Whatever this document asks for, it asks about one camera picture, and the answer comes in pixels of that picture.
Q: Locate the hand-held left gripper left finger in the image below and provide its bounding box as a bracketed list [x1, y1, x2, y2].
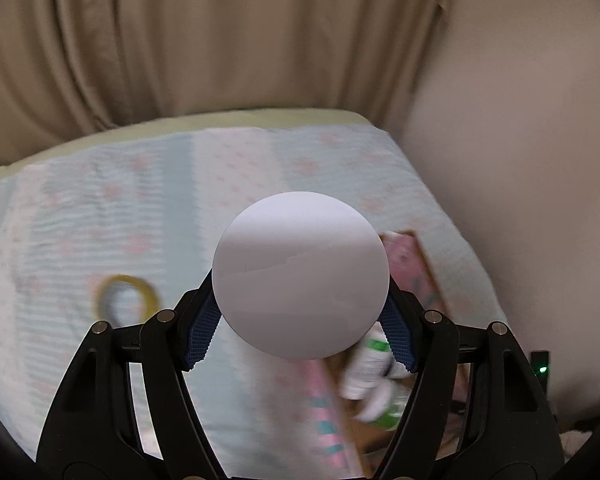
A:
[36, 271, 227, 471]

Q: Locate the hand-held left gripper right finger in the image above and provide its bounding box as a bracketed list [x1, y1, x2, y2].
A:
[375, 280, 566, 471]

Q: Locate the tall white bottle green label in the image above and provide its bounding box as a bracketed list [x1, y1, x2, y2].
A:
[341, 321, 399, 401]

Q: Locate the small white bottle black cap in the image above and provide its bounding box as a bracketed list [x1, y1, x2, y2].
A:
[355, 376, 414, 433]

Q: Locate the pink printed cardboard box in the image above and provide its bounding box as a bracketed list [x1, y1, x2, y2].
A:
[300, 230, 512, 479]

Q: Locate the white lid jar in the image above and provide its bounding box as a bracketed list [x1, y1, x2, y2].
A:
[211, 191, 390, 360]

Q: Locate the yellow tape roll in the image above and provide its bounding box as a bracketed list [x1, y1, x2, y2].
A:
[94, 274, 164, 327]

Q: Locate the black device green light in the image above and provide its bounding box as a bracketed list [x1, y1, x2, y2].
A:
[531, 350, 551, 402]

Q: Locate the pale blue checked blanket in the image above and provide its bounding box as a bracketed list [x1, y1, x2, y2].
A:
[0, 122, 511, 463]

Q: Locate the pale green bed sheet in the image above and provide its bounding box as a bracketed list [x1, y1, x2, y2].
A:
[0, 108, 376, 188]

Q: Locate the beige curtain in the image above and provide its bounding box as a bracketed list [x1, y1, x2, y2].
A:
[0, 0, 461, 176]

